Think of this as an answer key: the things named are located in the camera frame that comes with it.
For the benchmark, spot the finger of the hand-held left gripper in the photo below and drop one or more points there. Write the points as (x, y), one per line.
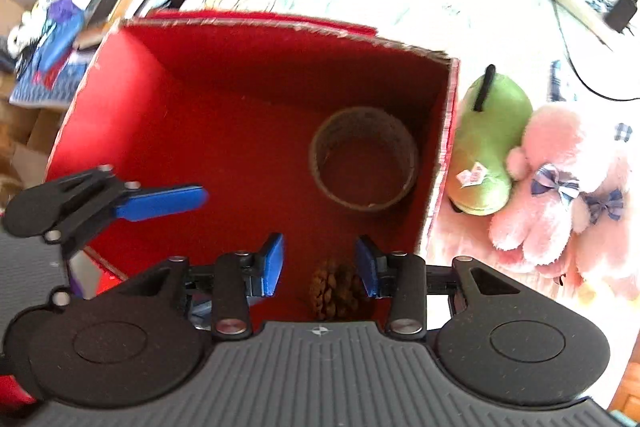
(160, 202)

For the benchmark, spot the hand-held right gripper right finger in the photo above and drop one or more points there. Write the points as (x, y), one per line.
(365, 269)

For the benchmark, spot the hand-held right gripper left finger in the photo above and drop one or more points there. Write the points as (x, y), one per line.
(272, 264)

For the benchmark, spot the brown pine cone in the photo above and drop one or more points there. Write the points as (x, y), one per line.
(332, 289)

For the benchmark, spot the red cardboard box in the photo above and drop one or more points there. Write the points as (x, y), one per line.
(225, 107)

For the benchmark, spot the brown cardboard carton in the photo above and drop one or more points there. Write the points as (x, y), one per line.
(30, 142)

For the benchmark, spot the blue checked cloth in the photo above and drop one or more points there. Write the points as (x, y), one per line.
(50, 92)

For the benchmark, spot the blue pen-shaped tool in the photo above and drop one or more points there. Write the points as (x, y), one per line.
(57, 42)

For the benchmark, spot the green pear plush toy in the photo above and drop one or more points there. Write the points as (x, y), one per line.
(490, 132)

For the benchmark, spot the pink plush toy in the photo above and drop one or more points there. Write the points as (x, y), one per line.
(550, 217)

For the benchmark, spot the purple packet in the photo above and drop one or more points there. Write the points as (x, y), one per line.
(65, 2)

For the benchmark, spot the black charger plug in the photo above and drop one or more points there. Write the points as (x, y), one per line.
(622, 12)

